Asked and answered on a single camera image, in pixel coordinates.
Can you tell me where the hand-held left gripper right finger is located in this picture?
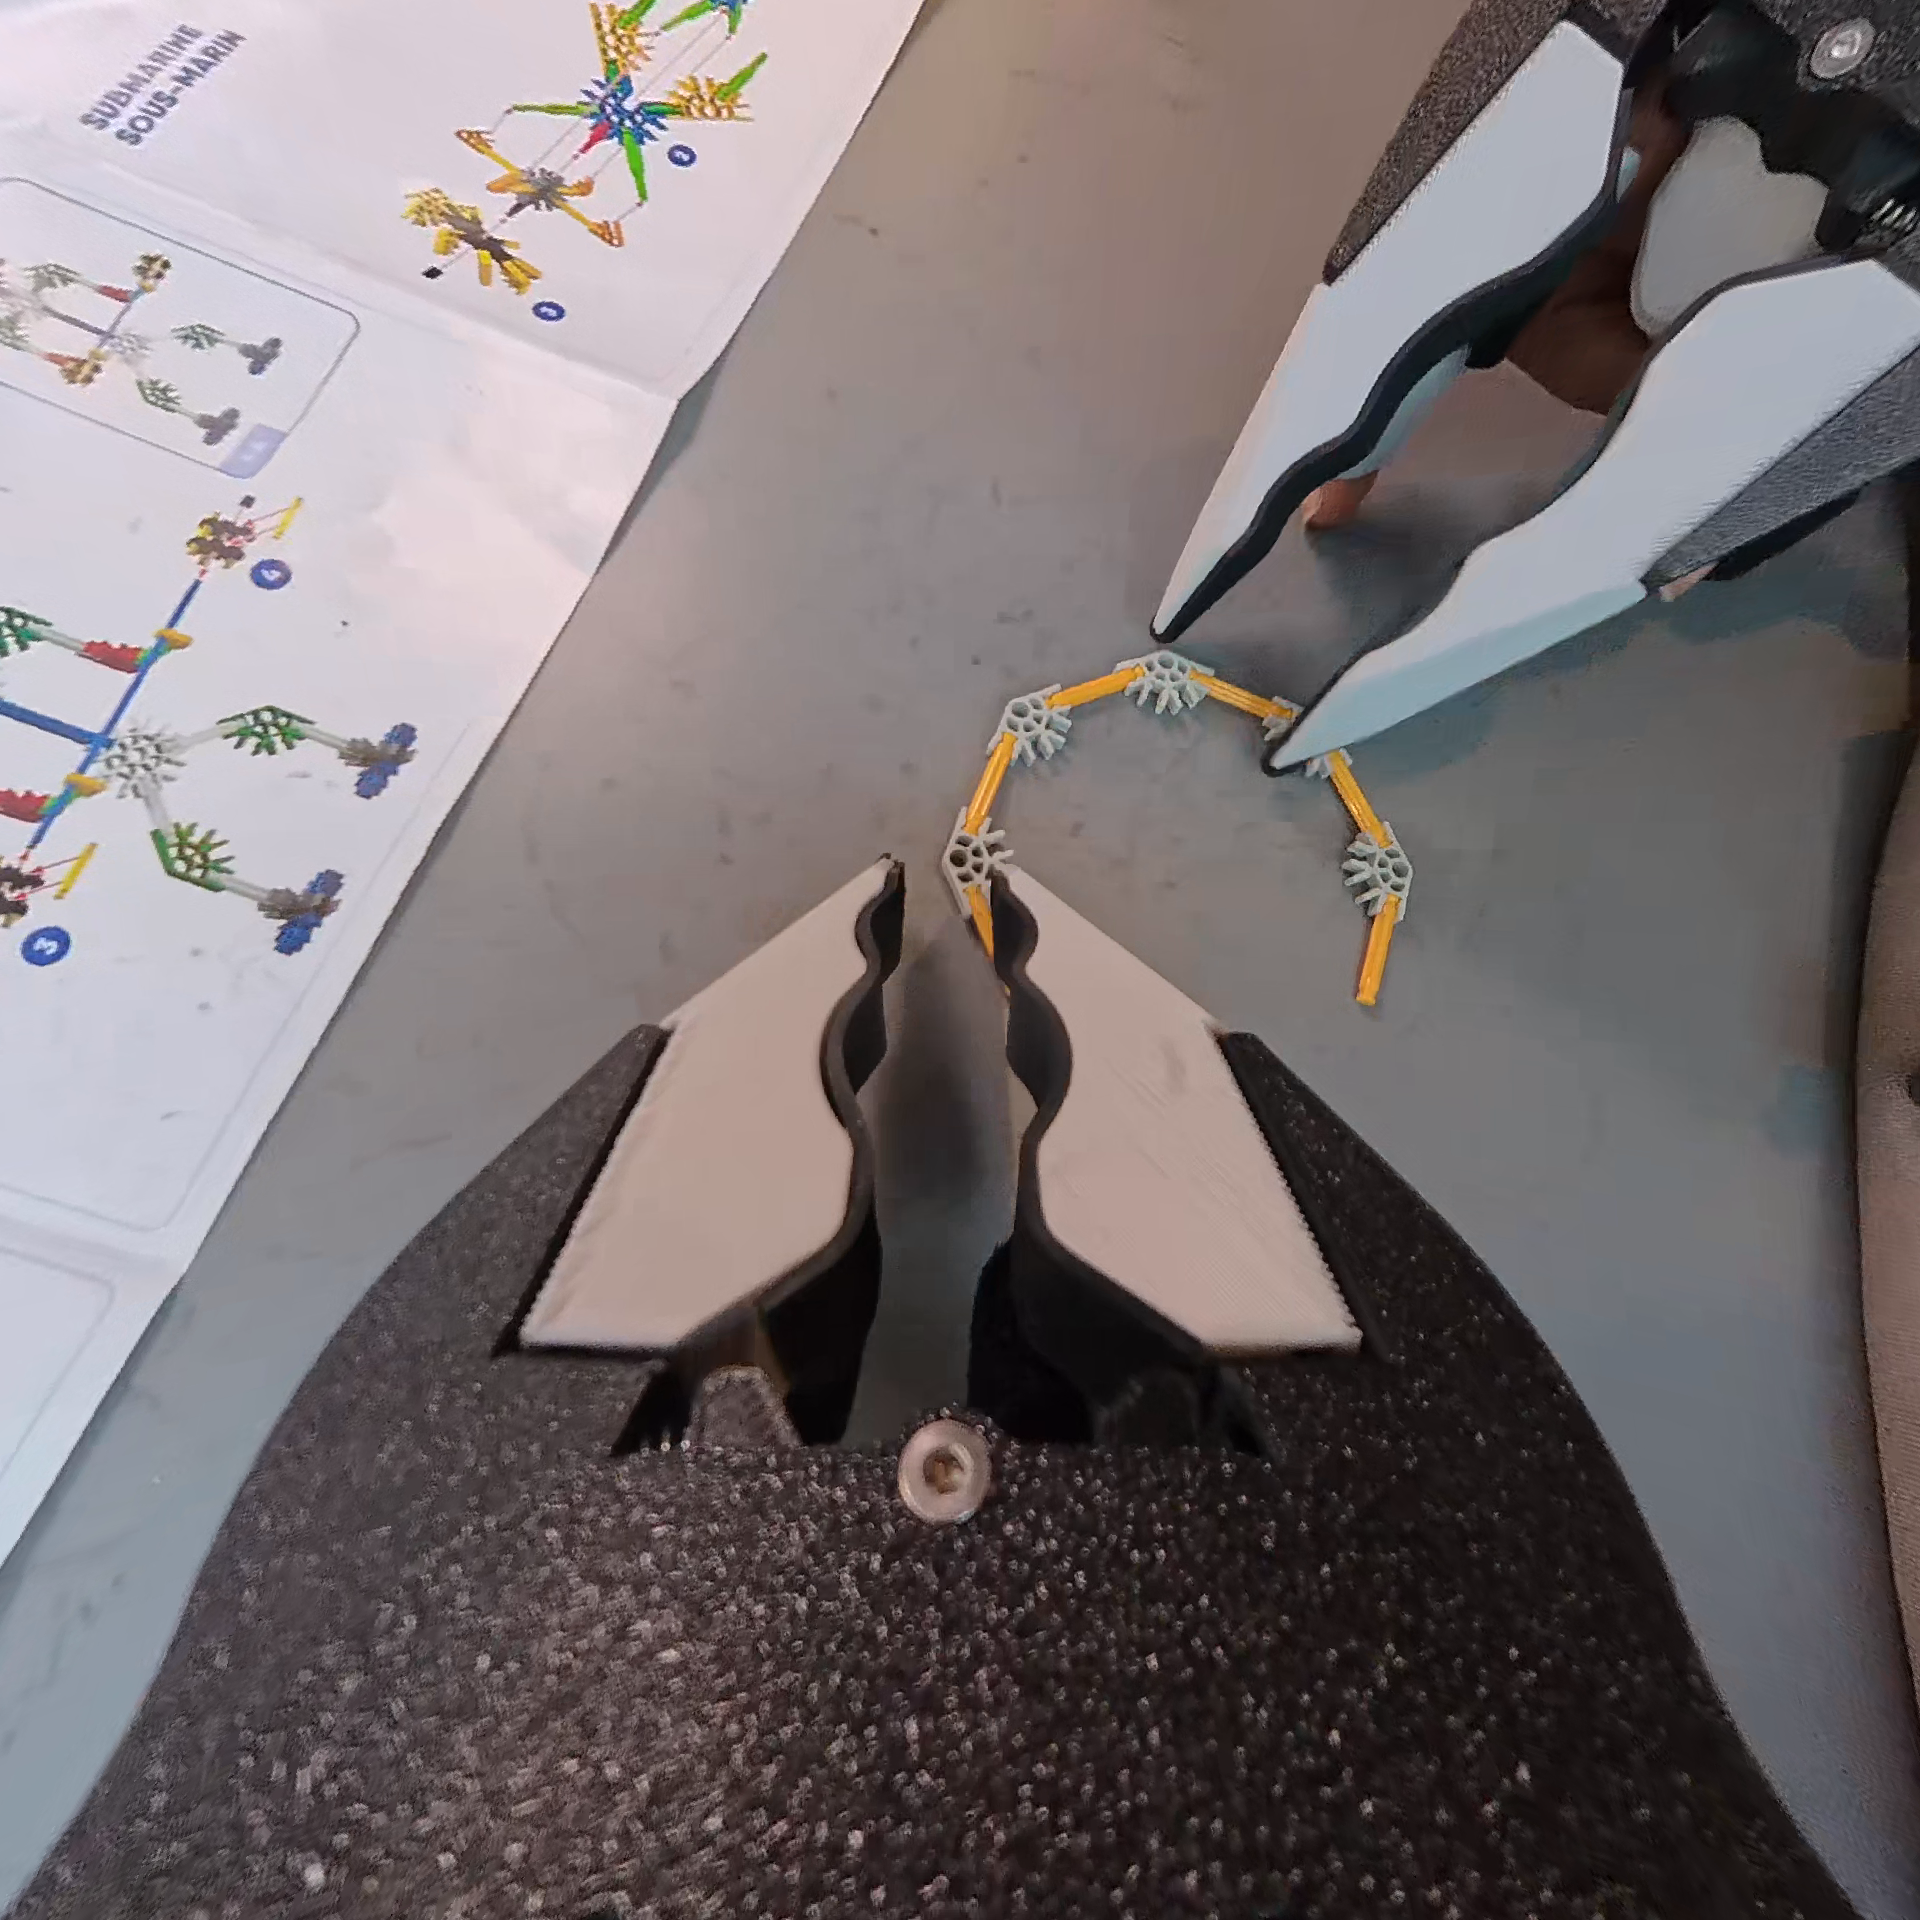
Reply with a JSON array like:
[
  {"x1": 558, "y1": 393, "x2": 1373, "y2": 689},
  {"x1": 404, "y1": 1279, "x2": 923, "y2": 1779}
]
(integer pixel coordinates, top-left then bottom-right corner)
[{"x1": 969, "y1": 866, "x2": 1365, "y2": 1445}]

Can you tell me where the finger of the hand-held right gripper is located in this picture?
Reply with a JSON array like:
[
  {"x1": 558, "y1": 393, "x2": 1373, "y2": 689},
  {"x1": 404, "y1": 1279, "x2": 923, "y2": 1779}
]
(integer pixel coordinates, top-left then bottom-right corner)
[
  {"x1": 1150, "y1": 19, "x2": 1641, "y2": 648},
  {"x1": 1262, "y1": 256, "x2": 1920, "y2": 778}
]

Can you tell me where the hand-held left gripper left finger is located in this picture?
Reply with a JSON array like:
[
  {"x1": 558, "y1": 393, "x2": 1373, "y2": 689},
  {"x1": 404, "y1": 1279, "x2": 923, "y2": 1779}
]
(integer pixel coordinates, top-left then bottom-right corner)
[{"x1": 516, "y1": 855, "x2": 910, "y2": 1449}]

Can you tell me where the person's right hand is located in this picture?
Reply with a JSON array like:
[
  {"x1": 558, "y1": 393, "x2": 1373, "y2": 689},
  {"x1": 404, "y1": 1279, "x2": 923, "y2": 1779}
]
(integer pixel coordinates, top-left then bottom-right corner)
[{"x1": 1304, "y1": 162, "x2": 1660, "y2": 531}]

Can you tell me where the white building instruction sheet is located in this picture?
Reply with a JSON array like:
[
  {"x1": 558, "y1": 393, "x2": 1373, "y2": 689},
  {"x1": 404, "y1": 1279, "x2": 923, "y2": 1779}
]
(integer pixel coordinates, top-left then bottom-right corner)
[{"x1": 0, "y1": 0, "x2": 928, "y2": 1562}]

